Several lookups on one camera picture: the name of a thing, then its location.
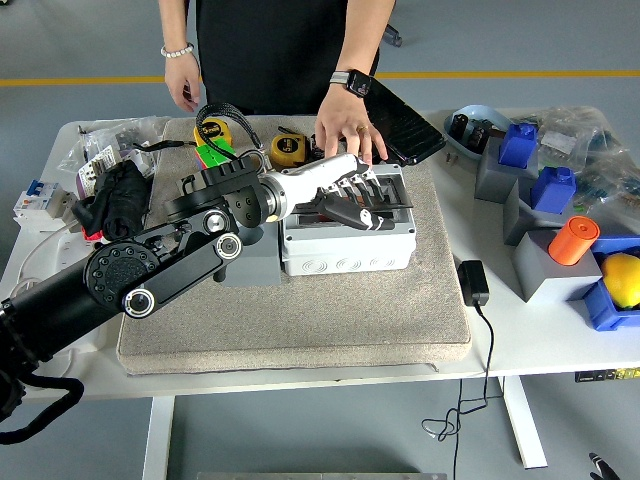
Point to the person's left hand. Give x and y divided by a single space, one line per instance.
345 120

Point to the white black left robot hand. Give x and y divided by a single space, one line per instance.
320 177

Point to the person's right hand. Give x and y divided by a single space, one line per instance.
182 80

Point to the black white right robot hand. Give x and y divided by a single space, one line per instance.
604 469

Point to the transparent hinged box lid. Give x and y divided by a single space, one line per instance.
390 172

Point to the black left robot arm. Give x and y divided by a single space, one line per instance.
150 280

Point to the person's left forearm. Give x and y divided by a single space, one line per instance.
367 40

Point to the person's right forearm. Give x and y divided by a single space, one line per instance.
175 22

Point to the grey plastic junction box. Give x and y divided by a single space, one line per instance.
345 252

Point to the blue square battery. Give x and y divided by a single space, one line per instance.
552 190
517 145

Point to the black smart watch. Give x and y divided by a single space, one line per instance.
357 82

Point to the yellow black tape measure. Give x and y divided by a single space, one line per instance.
212 131
287 149

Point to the black plastic case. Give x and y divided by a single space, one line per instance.
415 130

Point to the clear bag with breakers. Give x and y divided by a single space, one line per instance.
130 131

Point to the colourful puzzle cube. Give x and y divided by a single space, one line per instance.
210 152

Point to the white table leg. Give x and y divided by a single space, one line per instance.
157 440
525 425

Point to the person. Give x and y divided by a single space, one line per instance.
270 50

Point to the black table control panel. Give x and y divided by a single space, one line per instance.
607 374

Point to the grey block holder round hole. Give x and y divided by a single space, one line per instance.
255 270

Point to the small metal part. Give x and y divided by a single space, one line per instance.
452 159

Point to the black small component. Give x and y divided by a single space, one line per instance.
460 126
479 136

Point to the black folded cloth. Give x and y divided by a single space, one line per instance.
120 195

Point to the grey-brown table mat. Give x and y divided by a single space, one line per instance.
325 310

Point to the light blue bowl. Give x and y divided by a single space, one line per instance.
487 114

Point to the blue plastic bin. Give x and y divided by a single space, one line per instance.
607 315

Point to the small red block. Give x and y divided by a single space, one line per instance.
92 234

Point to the black power adapter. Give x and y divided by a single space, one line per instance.
473 282

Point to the yellow lemon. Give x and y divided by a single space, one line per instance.
622 280

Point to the blue white circuit breaker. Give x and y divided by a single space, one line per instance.
35 200

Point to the clear bag of parts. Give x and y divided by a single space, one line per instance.
565 132
612 180

